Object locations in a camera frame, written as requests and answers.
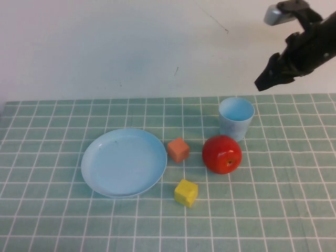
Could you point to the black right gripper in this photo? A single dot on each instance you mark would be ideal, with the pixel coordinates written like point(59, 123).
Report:
point(305, 52)

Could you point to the light blue plastic cup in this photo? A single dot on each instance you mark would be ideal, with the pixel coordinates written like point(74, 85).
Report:
point(235, 130)

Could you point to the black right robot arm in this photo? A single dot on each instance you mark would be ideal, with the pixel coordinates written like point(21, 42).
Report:
point(331, 34)

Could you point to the light blue plastic plate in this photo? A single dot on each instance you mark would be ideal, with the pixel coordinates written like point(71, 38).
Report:
point(123, 165)

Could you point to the red toy apple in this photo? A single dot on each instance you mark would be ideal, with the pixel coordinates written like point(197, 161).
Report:
point(219, 152)

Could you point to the orange cube block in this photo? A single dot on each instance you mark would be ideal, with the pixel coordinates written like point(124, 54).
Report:
point(178, 151)

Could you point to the green checked tablecloth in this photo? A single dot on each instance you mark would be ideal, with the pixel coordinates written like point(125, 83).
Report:
point(275, 204)

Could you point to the yellow cube block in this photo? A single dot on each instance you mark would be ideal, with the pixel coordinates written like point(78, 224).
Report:
point(183, 193)

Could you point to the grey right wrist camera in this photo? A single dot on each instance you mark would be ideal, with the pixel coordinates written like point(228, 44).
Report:
point(277, 15)

